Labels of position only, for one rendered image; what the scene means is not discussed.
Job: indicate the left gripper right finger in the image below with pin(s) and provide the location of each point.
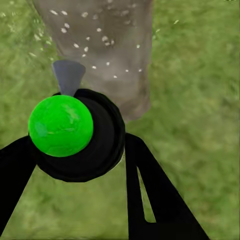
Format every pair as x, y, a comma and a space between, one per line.
174, 220

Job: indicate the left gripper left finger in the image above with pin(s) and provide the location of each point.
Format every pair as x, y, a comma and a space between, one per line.
16, 167

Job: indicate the pesticide atomizer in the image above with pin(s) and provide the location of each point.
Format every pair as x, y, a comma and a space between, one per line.
78, 134

